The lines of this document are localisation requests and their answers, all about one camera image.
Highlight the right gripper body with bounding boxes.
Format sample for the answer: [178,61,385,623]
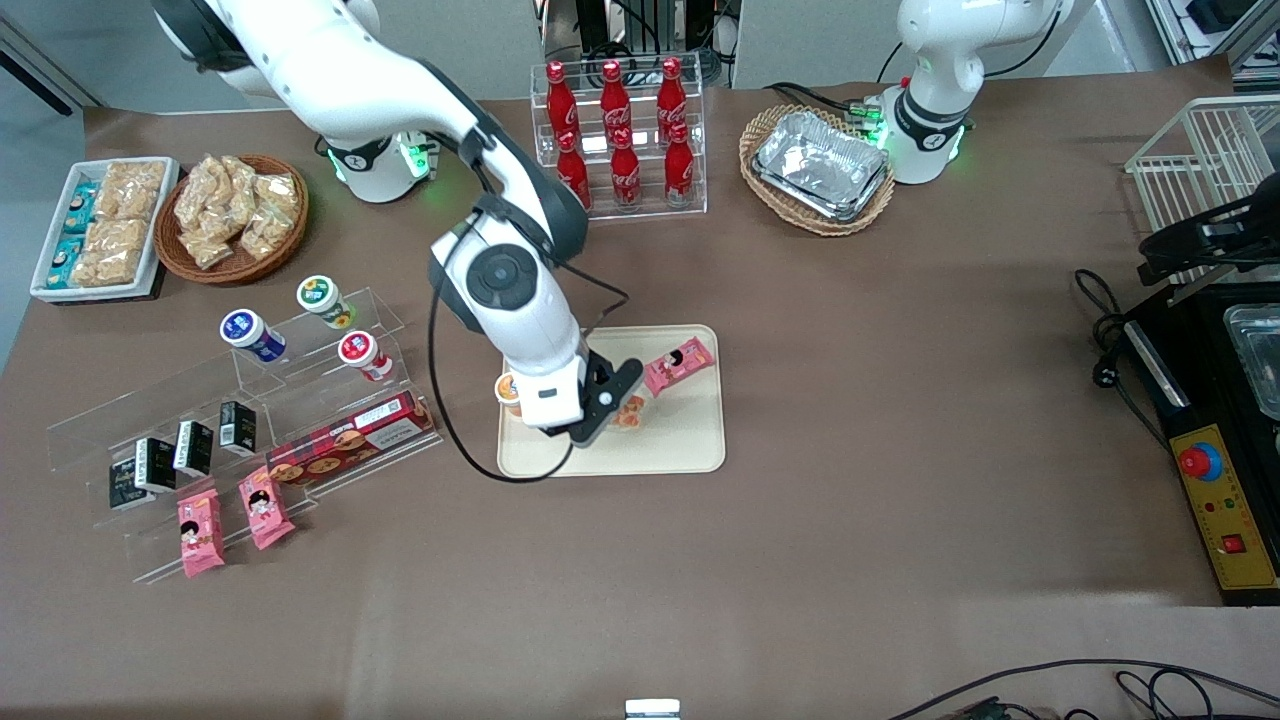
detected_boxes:
[518,358,589,433]

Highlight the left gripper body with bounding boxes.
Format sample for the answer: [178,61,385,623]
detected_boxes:
[1198,188,1280,265]

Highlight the beige plastic tray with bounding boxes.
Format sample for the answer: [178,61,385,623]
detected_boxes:
[497,324,727,478]

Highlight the aluminium foil tray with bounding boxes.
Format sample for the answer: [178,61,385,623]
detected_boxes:
[750,110,891,223]

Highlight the pink snack packet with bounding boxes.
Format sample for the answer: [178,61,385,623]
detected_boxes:
[177,489,226,579]
[238,466,297,551]
[643,336,718,398]

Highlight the clear rectangular food container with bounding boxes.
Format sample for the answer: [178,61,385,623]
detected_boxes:
[1222,303,1280,421]

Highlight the red lid cup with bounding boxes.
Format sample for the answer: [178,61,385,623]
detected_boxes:
[337,330,395,384]

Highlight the red cola bottle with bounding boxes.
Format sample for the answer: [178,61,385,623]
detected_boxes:
[545,62,581,136]
[598,60,633,136]
[609,128,644,209]
[663,122,696,206]
[556,130,593,214]
[655,57,689,131]

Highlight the grey equipment rack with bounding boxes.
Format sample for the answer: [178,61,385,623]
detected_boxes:
[1145,0,1280,71]

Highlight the red cookie box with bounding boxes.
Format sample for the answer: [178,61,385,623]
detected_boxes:
[266,390,438,488]

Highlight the clear acrylic bottle rack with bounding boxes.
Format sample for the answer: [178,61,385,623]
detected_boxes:
[529,52,708,225]

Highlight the light woven wicker basket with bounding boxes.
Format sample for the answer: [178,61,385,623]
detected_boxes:
[738,104,897,238]

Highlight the clear acrylic stepped stand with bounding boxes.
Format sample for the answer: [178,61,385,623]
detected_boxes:
[45,287,443,586]

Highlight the green lid cup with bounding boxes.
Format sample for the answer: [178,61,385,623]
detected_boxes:
[296,275,357,331]

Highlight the blue lid cup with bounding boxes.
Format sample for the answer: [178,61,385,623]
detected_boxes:
[220,309,288,364]

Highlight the clear bag fried snacks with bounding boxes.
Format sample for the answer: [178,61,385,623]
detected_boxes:
[238,172,301,259]
[200,155,259,206]
[173,165,226,241]
[178,225,236,271]

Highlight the brown round wicker basket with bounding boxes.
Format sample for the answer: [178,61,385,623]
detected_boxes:
[154,154,310,287]

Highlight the white rectangular bin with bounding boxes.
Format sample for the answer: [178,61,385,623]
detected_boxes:
[30,157,181,303]

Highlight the rice cracker pack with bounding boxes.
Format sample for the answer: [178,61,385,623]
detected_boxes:
[97,160,167,221]
[72,218,151,288]

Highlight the teal snack packet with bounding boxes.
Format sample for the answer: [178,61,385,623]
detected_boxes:
[63,181,101,234]
[47,237,84,289]

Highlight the dark diagonal bar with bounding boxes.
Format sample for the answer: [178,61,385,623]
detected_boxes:
[0,40,76,116]

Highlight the white wire rack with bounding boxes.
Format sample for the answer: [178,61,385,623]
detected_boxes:
[1124,95,1280,301]

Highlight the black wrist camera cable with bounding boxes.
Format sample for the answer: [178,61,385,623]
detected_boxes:
[428,225,633,484]

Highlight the black power cable with plug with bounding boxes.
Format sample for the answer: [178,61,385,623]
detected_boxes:
[1073,268,1171,451]

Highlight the black base cable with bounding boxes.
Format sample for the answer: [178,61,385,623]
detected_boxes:
[765,82,881,121]

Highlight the black equipment frame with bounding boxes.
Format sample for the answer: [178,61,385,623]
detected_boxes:
[540,0,741,86]

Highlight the long black cable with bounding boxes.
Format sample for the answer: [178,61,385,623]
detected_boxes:
[885,658,1280,720]

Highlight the looped black cable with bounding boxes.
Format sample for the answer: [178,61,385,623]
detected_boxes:
[1115,668,1280,720]

